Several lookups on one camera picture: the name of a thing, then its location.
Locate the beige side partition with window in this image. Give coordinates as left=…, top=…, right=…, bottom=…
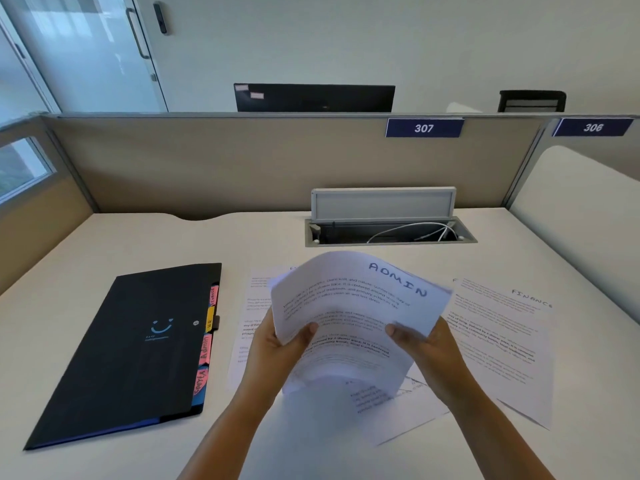
left=0, top=115, right=97, bottom=296

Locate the person's right forearm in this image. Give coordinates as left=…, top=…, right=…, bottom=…
left=440, top=381, right=557, bottom=480

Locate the grey cable box lid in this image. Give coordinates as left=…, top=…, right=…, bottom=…
left=310, top=187, right=458, bottom=225

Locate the black computer monitor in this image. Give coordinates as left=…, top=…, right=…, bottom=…
left=233, top=83, right=396, bottom=113

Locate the blue desk number label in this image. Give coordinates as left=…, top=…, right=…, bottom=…
left=385, top=117, right=466, bottom=139
left=551, top=116, right=635, bottom=138

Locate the beige desk partition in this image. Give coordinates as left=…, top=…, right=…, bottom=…
left=40, top=112, right=640, bottom=221

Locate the recessed desk cable tray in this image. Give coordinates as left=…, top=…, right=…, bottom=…
left=304, top=218, right=478, bottom=247

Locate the black door handle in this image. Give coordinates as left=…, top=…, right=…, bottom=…
left=124, top=7, right=152, bottom=61

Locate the white cable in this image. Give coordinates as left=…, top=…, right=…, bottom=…
left=366, top=222, right=459, bottom=244

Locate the white sheet with handwritten heading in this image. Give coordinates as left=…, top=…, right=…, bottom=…
left=269, top=251, right=455, bottom=346

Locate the black expanding file folder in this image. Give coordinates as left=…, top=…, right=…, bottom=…
left=23, top=263, right=223, bottom=451

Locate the sheaf of white printed sheets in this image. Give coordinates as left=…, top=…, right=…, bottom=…
left=281, top=315, right=417, bottom=398

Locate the white rounded desk divider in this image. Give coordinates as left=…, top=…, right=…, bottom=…
left=508, top=145, right=640, bottom=326

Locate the person's left hand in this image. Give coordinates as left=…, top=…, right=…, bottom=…
left=244, top=310, right=320, bottom=399

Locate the person's left forearm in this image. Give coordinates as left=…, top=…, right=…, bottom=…
left=177, top=381, right=281, bottom=480

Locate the white printed paper sheet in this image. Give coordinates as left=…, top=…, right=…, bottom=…
left=227, top=267, right=302, bottom=391
left=272, top=374, right=452, bottom=448
left=444, top=277, right=557, bottom=431

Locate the person's right hand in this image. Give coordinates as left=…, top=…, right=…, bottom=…
left=385, top=317, right=474, bottom=401

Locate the frosted glass door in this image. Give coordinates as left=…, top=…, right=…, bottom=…
left=0, top=0, right=169, bottom=114

